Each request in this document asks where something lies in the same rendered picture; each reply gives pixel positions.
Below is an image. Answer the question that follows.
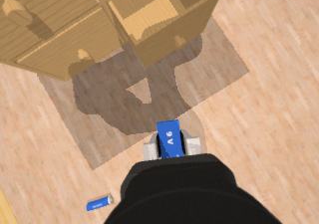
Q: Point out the small brown wooden chest of drawers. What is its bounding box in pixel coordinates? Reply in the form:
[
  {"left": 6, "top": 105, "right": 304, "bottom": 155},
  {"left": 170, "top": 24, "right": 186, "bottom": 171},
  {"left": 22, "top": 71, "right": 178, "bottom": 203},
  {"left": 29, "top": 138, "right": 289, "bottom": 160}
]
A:
[{"left": 0, "top": 0, "right": 128, "bottom": 82}]

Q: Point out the blue battery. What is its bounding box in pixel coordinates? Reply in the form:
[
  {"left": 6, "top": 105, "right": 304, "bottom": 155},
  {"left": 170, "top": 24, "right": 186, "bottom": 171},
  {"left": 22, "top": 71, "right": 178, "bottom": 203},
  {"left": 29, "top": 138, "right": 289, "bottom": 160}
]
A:
[
  {"left": 86, "top": 195, "right": 113, "bottom": 211},
  {"left": 157, "top": 119, "right": 183, "bottom": 158}
]

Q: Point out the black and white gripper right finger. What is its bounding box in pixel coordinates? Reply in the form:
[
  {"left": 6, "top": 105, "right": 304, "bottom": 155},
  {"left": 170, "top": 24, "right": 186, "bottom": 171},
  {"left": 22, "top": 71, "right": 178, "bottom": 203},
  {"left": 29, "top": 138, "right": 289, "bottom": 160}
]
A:
[{"left": 179, "top": 129, "right": 201, "bottom": 155}]

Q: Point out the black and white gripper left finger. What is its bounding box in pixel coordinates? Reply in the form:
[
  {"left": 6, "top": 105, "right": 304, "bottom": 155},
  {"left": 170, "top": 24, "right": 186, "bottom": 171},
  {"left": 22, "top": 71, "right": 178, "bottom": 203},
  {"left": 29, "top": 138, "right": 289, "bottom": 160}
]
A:
[{"left": 143, "top": 132, "right": 161, "bottom": 161}]

